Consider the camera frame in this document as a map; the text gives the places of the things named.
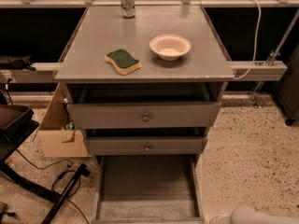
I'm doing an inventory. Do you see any grey bottom drawer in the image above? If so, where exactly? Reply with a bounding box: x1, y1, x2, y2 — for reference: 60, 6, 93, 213
92, 155, 205, 224

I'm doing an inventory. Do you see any grey drawer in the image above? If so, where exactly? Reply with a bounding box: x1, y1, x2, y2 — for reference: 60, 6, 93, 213
84, 136, 207, 155
92, 155, 205, 224
67, 102, 221, 129

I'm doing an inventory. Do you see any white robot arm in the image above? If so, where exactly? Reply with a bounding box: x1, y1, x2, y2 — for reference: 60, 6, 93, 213
208, 206, 299, 224

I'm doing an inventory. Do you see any grey drawer cabinet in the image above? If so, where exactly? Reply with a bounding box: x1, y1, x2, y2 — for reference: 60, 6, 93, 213
53, 4, 235, 161

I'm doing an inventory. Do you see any grey top drawer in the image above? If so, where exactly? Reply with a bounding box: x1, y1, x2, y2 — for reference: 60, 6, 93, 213
67, 102, 221, 129

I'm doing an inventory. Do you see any grey middle drawer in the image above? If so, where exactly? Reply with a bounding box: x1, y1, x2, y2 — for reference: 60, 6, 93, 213
84, 136, 207, 155

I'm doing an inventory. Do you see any green yellow sponge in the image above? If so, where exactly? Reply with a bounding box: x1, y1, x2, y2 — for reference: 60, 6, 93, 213
105, 49, 141, 76

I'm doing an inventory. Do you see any white paper bowl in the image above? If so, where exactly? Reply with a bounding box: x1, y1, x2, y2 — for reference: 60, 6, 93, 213
149, 35, 192, 61

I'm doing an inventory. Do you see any cardboard box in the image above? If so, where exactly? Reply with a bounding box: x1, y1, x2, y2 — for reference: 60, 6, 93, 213
37, 85, 89, 158

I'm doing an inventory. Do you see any silver green soda can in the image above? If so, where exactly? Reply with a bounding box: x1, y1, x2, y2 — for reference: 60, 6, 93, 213
121, 0, 135, 18

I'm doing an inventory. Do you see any black chair base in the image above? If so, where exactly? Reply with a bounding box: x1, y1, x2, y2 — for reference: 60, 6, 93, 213
0, 105, 90, 224

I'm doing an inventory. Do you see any dark cabinet at right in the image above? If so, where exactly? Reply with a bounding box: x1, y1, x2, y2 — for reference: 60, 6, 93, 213
274, 45, 299, 126

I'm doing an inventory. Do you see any aluminium frame rail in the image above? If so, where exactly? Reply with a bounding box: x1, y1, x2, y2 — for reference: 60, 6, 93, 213
0, 61, 287, 83

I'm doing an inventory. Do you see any black floor cable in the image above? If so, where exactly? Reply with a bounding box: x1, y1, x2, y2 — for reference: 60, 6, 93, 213
15, 148, 92, 224

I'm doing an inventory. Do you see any black bag on rail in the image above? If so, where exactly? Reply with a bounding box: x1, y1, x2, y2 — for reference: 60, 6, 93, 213
0, 56, 36, 71

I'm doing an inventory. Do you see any white cable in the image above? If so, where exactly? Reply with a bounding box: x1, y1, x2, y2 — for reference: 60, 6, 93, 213
233, 0, 263, 80

